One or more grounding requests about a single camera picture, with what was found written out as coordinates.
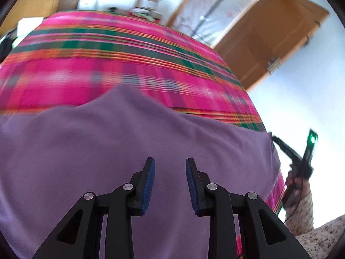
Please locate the curtain with cartoon prints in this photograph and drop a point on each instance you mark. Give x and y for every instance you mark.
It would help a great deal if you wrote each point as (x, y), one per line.
(207, 21)

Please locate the white paper stack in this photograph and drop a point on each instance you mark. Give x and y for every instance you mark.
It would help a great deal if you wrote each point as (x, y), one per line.
(27, 25)

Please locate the white small box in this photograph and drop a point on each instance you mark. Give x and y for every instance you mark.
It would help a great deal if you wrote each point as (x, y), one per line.
(88, 5)

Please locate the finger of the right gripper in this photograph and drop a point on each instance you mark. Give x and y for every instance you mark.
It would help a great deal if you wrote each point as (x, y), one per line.
(282, 145)

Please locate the purple fleece garment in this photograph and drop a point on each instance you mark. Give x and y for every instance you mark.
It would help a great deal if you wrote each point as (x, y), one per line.
(49, 160)

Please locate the person's right hand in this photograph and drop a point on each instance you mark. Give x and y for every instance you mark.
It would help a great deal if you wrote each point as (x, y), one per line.
(297, 188)

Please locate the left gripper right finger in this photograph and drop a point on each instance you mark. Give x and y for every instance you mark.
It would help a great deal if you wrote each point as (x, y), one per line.
(245, 217)

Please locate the wooden wardrobe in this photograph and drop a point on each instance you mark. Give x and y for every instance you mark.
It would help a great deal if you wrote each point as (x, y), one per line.
(29, 0)

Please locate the wooden door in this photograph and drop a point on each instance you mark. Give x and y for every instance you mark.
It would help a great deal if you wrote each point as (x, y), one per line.
(269, 29)

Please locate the metal door handle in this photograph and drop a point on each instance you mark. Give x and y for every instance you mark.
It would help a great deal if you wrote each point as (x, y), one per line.
(273, 64)

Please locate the floral sleeve forearm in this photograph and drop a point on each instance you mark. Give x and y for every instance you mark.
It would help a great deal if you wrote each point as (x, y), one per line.
(318, 242)

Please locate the pink plaid bed cover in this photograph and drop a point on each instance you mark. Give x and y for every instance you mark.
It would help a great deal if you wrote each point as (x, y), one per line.
(75, 57)

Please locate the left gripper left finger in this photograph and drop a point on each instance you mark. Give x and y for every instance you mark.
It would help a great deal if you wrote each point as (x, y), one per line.
(78, 234)

